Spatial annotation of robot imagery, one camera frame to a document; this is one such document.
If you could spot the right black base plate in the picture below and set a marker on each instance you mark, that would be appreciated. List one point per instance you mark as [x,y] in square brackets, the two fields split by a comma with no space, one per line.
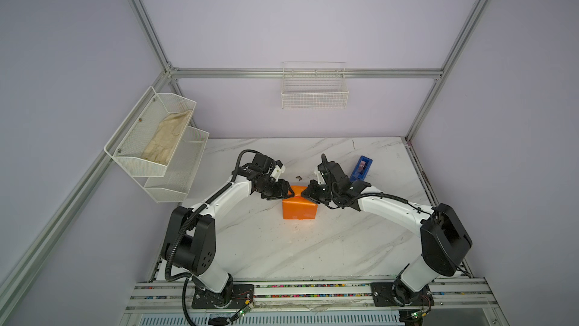
[397,294]

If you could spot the lower white mesh shelf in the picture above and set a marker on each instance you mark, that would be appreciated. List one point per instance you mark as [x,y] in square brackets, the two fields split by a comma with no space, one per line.
[177,181]

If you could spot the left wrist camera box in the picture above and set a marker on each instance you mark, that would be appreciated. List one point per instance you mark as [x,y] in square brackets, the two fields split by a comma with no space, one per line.
[277,172]

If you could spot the beige cloth in shelf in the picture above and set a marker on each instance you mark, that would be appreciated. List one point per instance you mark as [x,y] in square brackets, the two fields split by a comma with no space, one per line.
[166,138]

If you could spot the white wire wall basket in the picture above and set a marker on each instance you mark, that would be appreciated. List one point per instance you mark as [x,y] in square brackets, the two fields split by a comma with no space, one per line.
[314,86]

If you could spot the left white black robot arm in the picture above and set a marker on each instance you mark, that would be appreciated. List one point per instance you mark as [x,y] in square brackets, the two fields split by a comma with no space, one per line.
[190,243]

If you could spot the yellow orange wrapping paper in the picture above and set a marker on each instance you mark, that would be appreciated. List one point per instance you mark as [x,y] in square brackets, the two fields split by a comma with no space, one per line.
[297,207]

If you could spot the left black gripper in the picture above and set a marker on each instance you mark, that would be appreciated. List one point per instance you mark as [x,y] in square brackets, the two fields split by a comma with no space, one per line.
[286,186]

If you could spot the white mesh shelf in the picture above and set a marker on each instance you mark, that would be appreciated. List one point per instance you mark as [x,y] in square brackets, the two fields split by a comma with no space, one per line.
[177,181]
[146,142]

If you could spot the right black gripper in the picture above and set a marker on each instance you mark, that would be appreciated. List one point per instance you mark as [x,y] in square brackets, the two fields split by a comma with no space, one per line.
[307,191]

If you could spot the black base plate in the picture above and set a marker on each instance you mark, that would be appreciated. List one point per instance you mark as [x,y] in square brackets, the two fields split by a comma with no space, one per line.
[397,294]
[221,296]

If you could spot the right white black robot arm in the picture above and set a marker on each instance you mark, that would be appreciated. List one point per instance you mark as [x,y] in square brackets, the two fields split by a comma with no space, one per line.
[444,239]

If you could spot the upper white mesh shelf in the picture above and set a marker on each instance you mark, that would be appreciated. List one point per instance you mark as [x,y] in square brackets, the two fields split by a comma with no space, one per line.
[146,142]

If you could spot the aluminium frame rail front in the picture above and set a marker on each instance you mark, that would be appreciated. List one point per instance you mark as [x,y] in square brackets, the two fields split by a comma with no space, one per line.
[445,293]

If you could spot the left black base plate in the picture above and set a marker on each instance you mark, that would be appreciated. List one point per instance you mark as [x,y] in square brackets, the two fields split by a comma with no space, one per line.
[221,296]

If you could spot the blue tape dispenser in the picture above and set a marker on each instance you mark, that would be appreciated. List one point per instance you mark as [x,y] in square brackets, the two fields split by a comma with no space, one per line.
[361,169]

